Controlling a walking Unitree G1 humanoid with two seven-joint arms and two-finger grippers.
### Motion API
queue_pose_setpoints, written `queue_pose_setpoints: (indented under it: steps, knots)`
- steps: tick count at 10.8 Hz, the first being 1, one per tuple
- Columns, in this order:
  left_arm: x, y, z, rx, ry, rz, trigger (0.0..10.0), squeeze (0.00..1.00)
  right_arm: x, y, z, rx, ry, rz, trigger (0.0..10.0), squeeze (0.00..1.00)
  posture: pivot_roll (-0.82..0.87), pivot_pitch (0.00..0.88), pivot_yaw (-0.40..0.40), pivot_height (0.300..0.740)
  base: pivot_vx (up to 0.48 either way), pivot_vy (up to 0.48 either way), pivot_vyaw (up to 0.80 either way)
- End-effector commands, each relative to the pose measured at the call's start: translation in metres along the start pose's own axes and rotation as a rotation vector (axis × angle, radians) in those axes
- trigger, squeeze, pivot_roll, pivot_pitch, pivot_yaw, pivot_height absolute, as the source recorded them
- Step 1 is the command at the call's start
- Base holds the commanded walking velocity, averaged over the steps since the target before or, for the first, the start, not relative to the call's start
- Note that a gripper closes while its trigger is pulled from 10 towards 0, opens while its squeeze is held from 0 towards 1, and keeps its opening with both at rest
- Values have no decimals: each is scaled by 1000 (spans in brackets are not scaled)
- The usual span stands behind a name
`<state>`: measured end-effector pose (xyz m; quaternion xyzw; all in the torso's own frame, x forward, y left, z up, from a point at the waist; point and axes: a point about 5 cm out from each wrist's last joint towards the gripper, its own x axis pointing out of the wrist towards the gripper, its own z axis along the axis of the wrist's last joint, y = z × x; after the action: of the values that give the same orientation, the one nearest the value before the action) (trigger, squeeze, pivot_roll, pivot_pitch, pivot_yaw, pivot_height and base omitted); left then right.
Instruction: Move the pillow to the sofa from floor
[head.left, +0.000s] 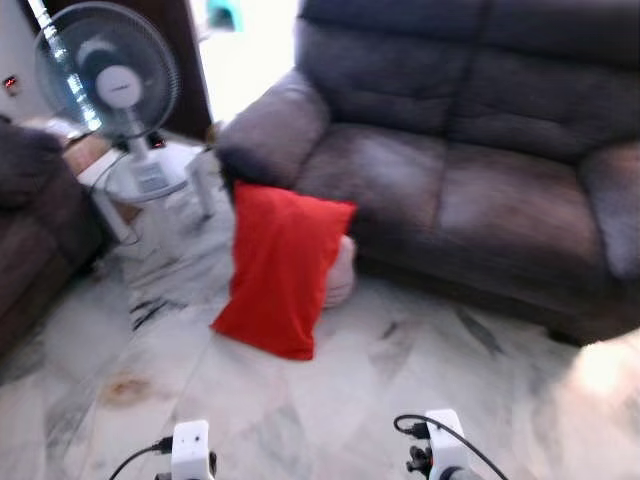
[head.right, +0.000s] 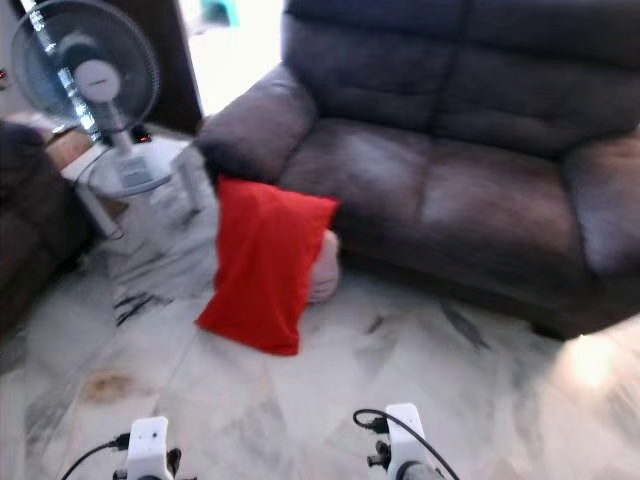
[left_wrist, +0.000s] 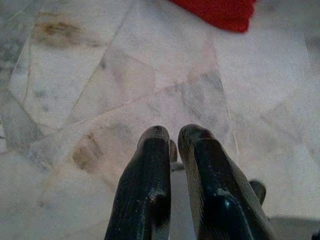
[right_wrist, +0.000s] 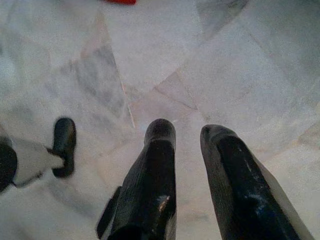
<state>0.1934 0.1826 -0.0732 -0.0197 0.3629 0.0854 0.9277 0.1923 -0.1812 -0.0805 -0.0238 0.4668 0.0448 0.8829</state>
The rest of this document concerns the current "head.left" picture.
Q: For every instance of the dark brown long sofa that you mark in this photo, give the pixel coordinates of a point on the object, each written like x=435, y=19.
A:
x=40, y=230

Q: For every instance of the red pillow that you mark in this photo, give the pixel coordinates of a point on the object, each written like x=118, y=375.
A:
x=280, y=270

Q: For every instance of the white side table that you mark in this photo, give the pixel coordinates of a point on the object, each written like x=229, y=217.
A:
x=203, y=185

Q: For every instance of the dark brown two-seat sofa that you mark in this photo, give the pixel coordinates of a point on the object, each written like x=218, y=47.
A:
x=480, y=200

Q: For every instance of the teal plastic object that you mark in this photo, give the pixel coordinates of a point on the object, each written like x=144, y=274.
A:
x=222, y=12

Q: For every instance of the white table fan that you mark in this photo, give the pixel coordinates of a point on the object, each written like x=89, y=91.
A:
x=120, y=88

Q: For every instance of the beige pillow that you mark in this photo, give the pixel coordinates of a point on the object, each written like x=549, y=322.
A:
x=342, y=275

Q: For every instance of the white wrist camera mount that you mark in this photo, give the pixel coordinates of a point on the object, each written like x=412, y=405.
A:
x=445, y=440
x=190, y=450

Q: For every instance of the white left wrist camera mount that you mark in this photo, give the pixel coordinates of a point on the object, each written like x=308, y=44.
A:
x=190, y=450

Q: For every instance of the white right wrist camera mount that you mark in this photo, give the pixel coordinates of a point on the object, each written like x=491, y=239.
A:
x=445, y=440

